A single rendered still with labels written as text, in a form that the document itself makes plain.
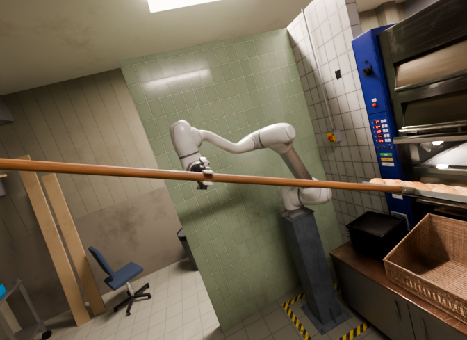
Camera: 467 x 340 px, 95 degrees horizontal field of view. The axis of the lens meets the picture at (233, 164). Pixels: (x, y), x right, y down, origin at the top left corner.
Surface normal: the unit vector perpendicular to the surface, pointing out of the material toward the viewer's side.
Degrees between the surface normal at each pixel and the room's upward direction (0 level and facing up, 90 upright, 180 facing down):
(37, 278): 90
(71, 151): 90
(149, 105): 90
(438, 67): 70
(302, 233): 90
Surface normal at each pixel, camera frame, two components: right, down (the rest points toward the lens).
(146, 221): 0.25, 0.07
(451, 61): -0.95, 0.00
